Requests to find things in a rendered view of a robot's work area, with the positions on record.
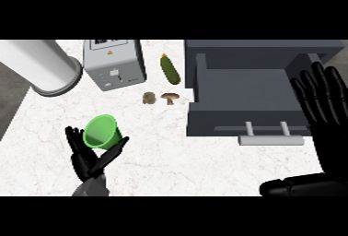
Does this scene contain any white paper towel roll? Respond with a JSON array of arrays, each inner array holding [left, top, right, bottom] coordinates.
[[0, 40, 84, 98]]

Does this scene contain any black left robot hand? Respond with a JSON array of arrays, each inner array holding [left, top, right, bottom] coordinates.
[[64, 125, 132, 183]]

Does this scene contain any green plastic cup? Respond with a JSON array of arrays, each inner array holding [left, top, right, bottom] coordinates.
[[83, 113, 124, 151]]

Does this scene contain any pale grey drawer handle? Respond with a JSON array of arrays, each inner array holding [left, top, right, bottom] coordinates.
[[238, 121, 306, 147]]

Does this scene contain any dark grey open drawer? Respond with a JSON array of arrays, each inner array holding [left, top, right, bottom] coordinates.
[[185, 53, 323, 137]]

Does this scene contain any dark grey cabinet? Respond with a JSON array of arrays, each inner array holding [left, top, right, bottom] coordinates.
[[183, 40, 347, 89]]

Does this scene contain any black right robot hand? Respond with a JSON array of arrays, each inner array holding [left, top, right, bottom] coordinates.
[[258, 61, 348, 197]]

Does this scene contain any brown mushroom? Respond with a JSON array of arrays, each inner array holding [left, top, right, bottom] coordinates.
[[161, 92, 182, 106]]

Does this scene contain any green cucumber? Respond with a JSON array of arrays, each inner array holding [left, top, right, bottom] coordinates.
[[160, 53, 183, 86]]

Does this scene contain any grey toaster appliance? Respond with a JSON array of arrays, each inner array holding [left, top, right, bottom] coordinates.
[[81, 40, 148, 92]]

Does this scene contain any brown potato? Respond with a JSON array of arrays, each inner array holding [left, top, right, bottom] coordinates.
[[142, 91, 158, 105]]

